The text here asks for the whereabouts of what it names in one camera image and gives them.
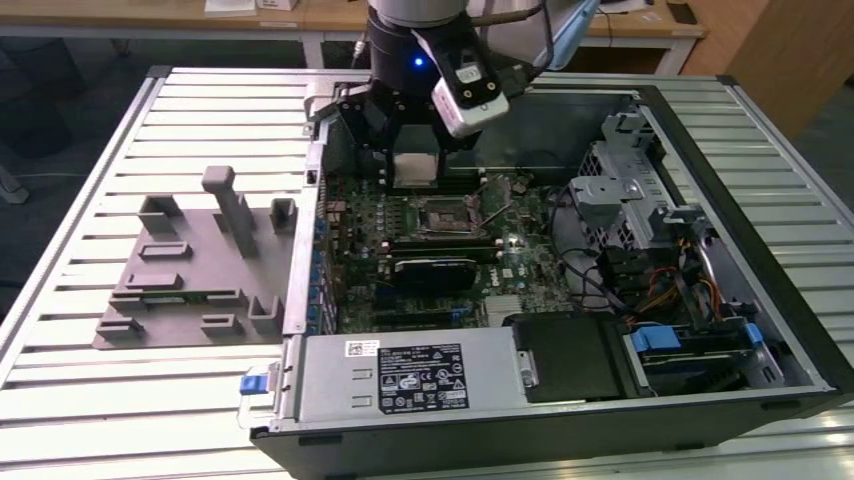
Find silver disk bay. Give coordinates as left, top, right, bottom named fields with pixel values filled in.
left=619, top=319, right=788, bottom=399

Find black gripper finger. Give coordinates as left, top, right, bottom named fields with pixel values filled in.
left=432, top=124, right=482, bottom=190
left=336, top=97, right=401, bottom=195

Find metal socket cover frame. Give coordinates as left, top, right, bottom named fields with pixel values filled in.
left=472, top=172, right=516, bottom=215

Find black PC case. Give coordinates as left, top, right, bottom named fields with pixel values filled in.
left=236, top=81, right=854, bottom=480

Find wooden cabinet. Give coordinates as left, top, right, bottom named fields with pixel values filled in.
left=680, top=0, right=854, bottom=144

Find blue disk carrier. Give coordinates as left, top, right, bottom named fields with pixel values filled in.
left=628, top=323, right=683, bottom=358

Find black plastic shroud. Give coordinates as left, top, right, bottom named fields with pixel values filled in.
left=501, top=311, right=643, bottom=405

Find green RAM stick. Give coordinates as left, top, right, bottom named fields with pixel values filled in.
left=129, top=291, right=218, bottom=305

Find black graphics card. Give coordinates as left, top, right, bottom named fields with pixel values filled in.
left=389, top=256, right=480, bottom=292

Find CPU socket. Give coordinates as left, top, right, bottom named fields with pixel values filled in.
left=412, top=194, right=485, bottom=239

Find green motherboard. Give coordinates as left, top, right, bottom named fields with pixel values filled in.
left=317, top=169, right=601, bottom=335

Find black expansion slot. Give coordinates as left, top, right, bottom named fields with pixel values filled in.
left=369, top=310, right=449, bottom=326

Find silver perforated drive cage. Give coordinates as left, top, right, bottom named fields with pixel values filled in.
left=573, top=112, right=676, bottom=251

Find grey parts rack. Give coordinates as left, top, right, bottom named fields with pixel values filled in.
left=89, top=164, right=300, bottom=351

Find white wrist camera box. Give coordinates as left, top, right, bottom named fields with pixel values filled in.
left=409, top=27, right=512, bottom=139

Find metal locking lever wire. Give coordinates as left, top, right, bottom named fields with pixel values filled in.
left=478, top=196, right=516, bottom=226

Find yellow orange red wires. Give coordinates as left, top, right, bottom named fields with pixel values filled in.
left=639, top=238, right=728, bottom=321

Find black looped cable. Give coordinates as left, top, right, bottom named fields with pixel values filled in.
left=557, top=246, right=629, bottom=314

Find grey plastic drive latch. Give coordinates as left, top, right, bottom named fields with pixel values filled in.
left=644, top=203, right=720, bottom=251

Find black cable brass connector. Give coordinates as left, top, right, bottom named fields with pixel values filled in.
left=465, top=0, right=555, bottom=29

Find grey chair base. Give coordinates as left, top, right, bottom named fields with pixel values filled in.
left=0, top=162, right=31, bottom=205

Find silver CPU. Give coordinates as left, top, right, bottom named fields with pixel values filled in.
left=390, top=152, right=438, bottom=190

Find wooden desk white legs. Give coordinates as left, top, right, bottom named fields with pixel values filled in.
left=0, top=0, right=709, bottom=76

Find silver power supply unit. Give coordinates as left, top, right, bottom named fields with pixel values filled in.
left=292, top=329, right=528, bottom=424

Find black plastic housing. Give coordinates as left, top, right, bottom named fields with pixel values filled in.
left=595, top=247, right=647, bottom=294

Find silver finned heatsink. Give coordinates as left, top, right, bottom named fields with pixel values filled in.
left=482, top=294, right=528, bottom=321

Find silver metal bracket box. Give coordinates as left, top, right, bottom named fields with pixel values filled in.
left=565, top=175, right=647, bottom=227

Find black camera cable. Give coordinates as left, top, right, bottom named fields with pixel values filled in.
left=504, top=0, right=559, bottom=97

